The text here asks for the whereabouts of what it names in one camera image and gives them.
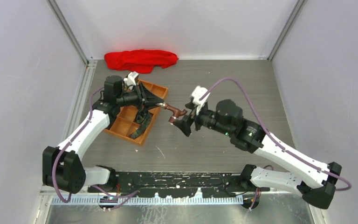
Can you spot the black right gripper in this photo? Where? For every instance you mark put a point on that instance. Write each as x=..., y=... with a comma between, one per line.
x=185, y=124

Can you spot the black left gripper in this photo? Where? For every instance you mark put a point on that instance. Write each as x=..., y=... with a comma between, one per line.
x=145, y=99

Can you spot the brown water faucet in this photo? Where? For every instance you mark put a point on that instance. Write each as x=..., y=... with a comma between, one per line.
x=176, y=113

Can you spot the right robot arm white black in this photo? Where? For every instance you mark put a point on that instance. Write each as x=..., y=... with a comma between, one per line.
x=315, y=182

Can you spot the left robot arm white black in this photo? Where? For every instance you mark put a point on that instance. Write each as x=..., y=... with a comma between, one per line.
x=62, y=166

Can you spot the unrolled green camouflage tie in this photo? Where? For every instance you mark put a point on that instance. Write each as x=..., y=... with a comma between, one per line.
x=143, y=119

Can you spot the orange compartment tray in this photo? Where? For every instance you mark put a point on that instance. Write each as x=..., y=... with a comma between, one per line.
x=123, y=116

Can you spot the red cloth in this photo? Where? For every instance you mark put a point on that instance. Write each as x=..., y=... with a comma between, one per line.
x=141, y=60

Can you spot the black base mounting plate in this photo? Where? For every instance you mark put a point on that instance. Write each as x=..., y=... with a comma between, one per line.
x=178, y=184

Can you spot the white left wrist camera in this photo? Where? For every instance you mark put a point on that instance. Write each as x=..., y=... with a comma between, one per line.
x=131, y=79

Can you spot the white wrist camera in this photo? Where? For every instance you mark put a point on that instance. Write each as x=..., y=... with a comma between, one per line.
x=199, y=97
x=131, y=79

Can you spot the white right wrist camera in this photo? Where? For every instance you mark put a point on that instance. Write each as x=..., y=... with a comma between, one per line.
x=199, y=97

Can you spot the aluminium slotted rail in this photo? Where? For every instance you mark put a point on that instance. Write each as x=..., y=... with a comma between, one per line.
x=196, y=200

